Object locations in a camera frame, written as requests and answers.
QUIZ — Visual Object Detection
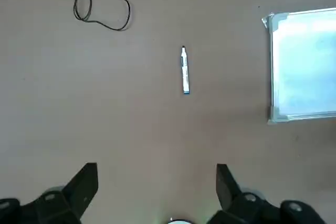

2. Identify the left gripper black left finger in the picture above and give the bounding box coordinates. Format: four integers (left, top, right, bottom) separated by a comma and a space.
0, 163, 99, 224

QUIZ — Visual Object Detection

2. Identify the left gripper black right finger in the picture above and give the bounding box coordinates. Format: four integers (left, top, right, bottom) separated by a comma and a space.
208, 163, 326, 224

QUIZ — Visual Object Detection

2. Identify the white marker with blue label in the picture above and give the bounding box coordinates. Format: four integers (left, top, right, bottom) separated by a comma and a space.
180, 46, 191, 95

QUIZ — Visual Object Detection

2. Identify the silver framed whiteboard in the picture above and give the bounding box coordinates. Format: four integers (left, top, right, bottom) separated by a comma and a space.
261, 8, 336, 125

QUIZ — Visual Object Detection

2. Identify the black lamp cable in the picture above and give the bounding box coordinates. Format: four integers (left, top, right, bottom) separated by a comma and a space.
73, 0, 131, 31

